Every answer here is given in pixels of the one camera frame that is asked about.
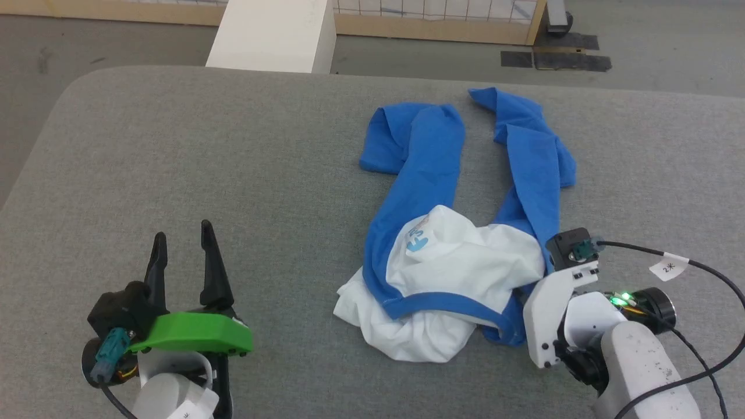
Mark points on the grey fabric covered surface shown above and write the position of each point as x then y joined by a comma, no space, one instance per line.
233,174

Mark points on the black caster wheel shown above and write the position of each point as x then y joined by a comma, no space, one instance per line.
559,17

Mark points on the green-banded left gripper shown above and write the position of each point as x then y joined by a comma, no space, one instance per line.
192,334

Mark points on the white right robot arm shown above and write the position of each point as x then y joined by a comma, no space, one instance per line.
631,361

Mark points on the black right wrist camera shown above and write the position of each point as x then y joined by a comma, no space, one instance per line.
569,247

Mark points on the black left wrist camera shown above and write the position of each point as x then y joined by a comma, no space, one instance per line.
125,305

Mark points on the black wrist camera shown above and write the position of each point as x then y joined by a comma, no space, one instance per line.
569,247
125,305

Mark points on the wooden framed mesh partition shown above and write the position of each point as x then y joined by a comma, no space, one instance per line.
430,26

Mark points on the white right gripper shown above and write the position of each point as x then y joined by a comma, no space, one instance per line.
550,308

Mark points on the blue and white garment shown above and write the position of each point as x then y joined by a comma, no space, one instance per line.
454,267

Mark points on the white square pillar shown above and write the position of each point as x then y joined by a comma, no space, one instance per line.
273,35

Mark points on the small black floor patch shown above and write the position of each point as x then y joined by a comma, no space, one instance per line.
517,59

